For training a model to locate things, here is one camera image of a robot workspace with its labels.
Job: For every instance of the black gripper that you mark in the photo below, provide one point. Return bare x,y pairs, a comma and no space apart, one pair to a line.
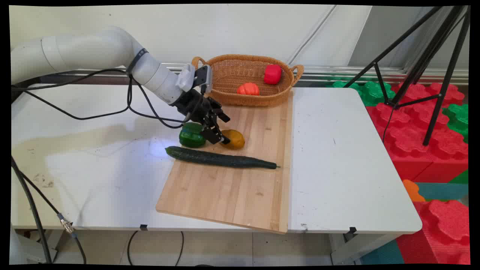
191,103

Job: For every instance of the dark green cucumber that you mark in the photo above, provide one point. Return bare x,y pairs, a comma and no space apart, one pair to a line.
225,160

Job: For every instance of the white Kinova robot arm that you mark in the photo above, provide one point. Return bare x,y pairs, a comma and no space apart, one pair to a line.
86,50

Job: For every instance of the yellow-brown potato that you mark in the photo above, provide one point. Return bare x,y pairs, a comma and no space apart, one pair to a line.
235,138

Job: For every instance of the green toy bell pepper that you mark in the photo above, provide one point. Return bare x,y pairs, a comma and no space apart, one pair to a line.
191,137

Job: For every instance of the orange pumpkin toy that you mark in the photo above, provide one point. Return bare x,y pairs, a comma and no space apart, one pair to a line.
248,89

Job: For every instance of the woven wicker basket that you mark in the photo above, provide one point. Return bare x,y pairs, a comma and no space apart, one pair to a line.
240,75

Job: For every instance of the wooden cutting board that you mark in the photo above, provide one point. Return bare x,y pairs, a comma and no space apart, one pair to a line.
232,180

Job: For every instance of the red toy bell pepper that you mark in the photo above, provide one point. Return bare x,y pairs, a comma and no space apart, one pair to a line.
272,74

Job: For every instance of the green foam block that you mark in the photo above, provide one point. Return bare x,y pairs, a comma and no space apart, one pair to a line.
458,118
367,92

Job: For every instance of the grey table leg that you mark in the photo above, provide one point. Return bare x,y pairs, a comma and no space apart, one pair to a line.
356,249

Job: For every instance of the large red foam block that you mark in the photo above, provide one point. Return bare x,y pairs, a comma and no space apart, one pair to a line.
412,131

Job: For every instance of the orange foam piece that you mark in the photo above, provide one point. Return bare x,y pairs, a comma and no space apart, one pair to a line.
412,190

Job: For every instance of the black tripod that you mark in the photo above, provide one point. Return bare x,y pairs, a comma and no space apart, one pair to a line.
431,56

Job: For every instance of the teal foam mat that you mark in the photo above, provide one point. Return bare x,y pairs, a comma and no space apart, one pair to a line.
442,191

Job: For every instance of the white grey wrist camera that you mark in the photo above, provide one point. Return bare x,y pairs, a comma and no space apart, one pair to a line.
197,78

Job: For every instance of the aluminium wall rail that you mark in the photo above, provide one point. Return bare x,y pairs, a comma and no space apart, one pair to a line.
337,73

